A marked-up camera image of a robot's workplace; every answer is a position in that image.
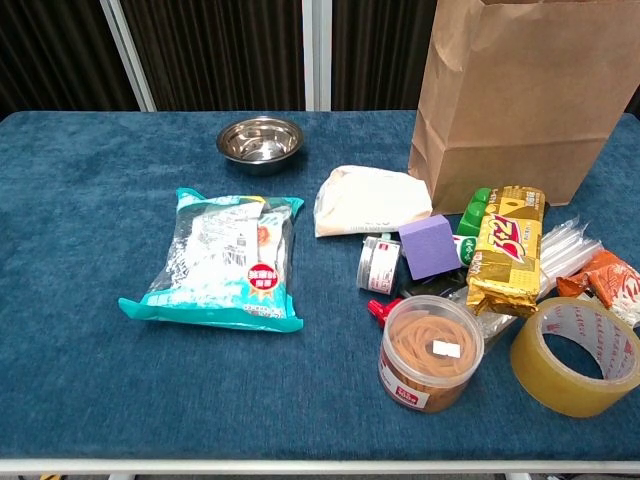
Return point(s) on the yellow snack bar package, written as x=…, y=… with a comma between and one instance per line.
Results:
x=507, y=250

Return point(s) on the clear plastic straws bundle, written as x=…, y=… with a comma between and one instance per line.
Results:
x=565, y=250

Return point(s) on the transparent tape roll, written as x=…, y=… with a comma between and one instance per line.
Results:
x=545, y=380

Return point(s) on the small silver tin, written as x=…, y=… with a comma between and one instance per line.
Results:
x=377, y=265

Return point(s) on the clear jar of rubber bands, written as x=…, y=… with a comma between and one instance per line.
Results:
x=425, y=360

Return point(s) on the brown paper bag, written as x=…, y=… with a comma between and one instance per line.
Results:
x=525, y=100

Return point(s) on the orange white snack packet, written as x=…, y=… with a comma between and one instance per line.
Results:
x=607, y=277

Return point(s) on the white soft pouch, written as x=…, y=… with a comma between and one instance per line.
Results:
x=370, y=200

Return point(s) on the red capped small bottle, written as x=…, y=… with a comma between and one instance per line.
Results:
x=382, y=310

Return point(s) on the teal white plastic package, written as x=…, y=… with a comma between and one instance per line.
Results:
x=220, y=260

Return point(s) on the purple foam cube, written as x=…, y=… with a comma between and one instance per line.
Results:
x=430, y=247

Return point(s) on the stainless steel bowl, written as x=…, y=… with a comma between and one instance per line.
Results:
x=260, y=145

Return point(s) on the white green glue bottle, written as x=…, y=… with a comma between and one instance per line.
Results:
x=465, y=250

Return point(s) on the green toy brick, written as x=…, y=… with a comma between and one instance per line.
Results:
x=472, y=212

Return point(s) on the black corrugated panel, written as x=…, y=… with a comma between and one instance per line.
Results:
x=50, y=50
x=220, y=50
x=380, y=50

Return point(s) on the blue table cloth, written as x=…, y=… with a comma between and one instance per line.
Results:
x=100, y=350

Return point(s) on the white partition post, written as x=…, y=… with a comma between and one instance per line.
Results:
x=317, y=55
x=127, y=55

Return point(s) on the white table frame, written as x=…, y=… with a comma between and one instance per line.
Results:
x=320, y=466

